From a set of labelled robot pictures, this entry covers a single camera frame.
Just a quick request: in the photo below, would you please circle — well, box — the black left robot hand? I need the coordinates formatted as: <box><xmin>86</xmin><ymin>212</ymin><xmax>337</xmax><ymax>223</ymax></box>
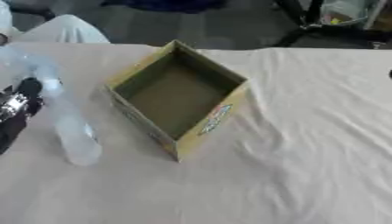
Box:
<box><xmin>0</xmin><ymin>76</ymin><xmax>46</xmax><ymax>156</ymax></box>

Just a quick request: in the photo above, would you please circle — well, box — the person's hand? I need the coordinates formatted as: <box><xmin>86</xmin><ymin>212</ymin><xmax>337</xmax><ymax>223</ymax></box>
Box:
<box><xmin>0</xmin><ymin>45</ymin><xmax>65</xmax><ymax>88</ymax></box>

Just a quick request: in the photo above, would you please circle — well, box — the clear plastic bottle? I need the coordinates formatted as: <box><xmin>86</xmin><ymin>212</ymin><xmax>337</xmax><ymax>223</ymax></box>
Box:
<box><xmin>38</xmin><ymin>67</ymin><xmax>104</xmax><ymax>167</ymax></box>

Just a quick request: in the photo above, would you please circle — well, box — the tan cardboard box green inside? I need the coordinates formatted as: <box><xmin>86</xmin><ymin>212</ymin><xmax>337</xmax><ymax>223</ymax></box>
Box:
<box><xmin>99</xmin><ymin>39</ymin><xmax>250</xmax><ymax>163</ymax></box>

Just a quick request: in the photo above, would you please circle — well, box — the dark blue bag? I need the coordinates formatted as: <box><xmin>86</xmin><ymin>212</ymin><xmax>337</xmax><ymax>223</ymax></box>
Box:
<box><xmin>98</xmin><ymin>0</ymin><xmax>230</xmax><ymax>14</ymax></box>

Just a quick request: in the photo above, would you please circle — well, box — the black tripod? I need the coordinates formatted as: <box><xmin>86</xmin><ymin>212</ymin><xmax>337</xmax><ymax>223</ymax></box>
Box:
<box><xmin>270</xmin><ymin>0</ymin><xmax>392</xmax><ymax>49</ymax></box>

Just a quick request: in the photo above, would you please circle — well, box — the clear plastic bag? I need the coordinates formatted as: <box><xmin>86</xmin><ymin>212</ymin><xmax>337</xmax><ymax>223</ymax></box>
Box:
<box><xmin>317</xmin><ymin>0</ymin><xmax>392</xmax><ymax>31</ymax></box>

